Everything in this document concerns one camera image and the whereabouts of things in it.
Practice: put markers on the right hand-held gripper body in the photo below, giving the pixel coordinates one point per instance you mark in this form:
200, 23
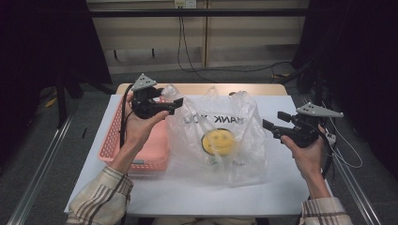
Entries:
305, 132

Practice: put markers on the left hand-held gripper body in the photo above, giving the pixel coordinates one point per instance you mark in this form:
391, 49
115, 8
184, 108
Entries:
147, 108

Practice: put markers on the clear plastic smiley bag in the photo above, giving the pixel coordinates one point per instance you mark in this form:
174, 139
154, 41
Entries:
237, 150

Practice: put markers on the pink plastic basket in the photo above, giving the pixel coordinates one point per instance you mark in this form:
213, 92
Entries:
155, 150

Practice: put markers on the person's left hand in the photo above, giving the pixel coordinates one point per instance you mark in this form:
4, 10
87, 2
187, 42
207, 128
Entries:
137, 131

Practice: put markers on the person's right hand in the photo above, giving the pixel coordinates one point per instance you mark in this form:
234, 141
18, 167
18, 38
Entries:
309, 161

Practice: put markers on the white power strip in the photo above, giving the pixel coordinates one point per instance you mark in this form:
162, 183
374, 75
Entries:
331, 138

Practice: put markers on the black metal stand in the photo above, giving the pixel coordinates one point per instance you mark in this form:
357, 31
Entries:
61, 103

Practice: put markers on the black horizontal bar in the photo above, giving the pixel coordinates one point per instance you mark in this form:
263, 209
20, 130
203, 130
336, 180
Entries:
200, 12

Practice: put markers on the black curtain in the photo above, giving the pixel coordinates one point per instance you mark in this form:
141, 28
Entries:
40, 47
366, 62

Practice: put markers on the yellow floor tape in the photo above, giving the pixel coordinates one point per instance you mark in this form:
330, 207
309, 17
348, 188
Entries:
51, 102

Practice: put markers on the metal floor rail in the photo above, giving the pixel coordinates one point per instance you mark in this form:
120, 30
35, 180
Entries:
353, 184
40, 168

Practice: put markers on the white wall socket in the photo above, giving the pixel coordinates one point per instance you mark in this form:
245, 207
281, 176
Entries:
185, 3

